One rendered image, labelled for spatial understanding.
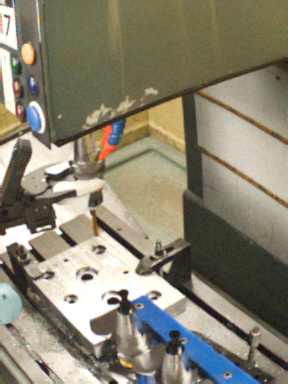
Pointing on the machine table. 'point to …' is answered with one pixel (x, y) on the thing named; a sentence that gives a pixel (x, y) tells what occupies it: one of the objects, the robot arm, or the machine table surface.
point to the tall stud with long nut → (253, 343)
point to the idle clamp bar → (239, 361)
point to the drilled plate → (78, 314)
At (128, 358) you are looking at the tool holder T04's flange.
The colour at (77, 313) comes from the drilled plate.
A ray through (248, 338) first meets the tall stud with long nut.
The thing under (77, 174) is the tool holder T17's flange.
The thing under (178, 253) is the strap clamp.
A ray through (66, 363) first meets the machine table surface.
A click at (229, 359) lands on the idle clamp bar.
